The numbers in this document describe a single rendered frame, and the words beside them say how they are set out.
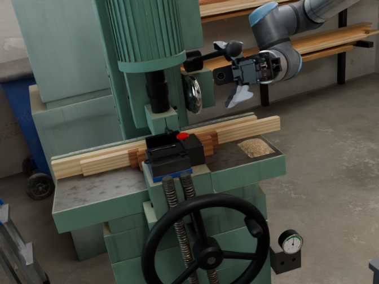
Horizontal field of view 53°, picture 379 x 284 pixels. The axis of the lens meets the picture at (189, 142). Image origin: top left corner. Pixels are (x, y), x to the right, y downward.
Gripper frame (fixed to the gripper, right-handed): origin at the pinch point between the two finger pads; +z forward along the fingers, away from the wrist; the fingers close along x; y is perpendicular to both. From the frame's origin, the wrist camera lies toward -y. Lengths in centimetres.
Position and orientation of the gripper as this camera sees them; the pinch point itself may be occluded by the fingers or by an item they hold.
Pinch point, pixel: (217, 76)
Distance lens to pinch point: 89.3
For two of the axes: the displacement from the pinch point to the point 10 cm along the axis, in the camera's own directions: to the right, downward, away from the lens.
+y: 7.8, -0.8, -6.3
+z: -6.0, 2.3, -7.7
